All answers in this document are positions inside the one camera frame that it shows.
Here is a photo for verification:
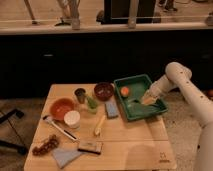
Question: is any orange fruit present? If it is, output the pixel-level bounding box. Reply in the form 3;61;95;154
120;86;130;97

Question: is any black and white knife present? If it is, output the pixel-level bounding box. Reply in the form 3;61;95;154
42;115;78;142

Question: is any green plastic tray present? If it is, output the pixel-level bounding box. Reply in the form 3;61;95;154
114;74;168;121

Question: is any dark metal cup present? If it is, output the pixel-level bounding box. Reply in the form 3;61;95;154
74;88;86;104

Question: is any orange plastic bowl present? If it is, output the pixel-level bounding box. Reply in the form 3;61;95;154
49;98;75;121

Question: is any brown scrub brush block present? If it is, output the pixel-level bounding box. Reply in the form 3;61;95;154
78;141;103;154

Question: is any yellow banana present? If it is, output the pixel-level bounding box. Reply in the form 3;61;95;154
94;115;106;136

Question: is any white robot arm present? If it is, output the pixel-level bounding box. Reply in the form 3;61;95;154
141;62;213;171

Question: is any silver metal fork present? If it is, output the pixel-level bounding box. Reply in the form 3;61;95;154
129;99;158;107

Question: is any blue cloth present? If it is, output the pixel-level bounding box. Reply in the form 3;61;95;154
52;148;82;169

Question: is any light wooden table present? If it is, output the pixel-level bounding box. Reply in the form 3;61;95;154
23;83;178;171

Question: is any blue sponge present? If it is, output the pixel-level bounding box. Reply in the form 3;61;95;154
105;101;118;118

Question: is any dark red bowl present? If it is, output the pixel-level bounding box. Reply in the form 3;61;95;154
94;82;114;101

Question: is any white round container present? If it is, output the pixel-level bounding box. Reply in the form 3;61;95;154
64;111;80;129

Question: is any black tripod stand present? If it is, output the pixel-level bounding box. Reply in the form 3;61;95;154
0;108;29;156

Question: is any red grape bunch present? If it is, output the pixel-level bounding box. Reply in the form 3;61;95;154
32;134;59;156

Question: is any green plastic bottle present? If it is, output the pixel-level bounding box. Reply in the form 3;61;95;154
86;96;98;113

